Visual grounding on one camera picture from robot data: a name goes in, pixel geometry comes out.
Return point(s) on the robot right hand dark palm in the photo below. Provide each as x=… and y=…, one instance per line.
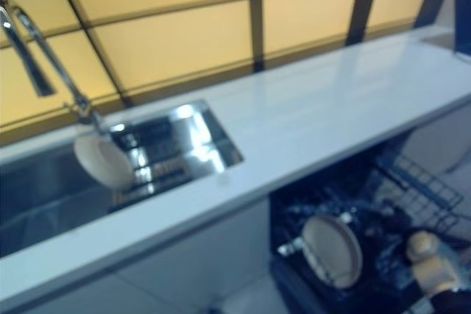
x=401, y=220

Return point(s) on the black dish rack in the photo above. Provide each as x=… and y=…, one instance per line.
x=162, y=178

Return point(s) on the beige round plate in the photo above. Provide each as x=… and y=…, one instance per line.
x=331, y=251
x=105, y=161

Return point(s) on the chrome kitchen faucet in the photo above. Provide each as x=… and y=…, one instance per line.
x=29, y=56

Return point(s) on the black laptop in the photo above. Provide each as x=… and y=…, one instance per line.
x=463, y=23

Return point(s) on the stainless steel sink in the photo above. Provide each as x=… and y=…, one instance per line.
x=44, y=200

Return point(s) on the robot right arm silver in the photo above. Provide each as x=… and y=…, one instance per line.
x=434, y=273

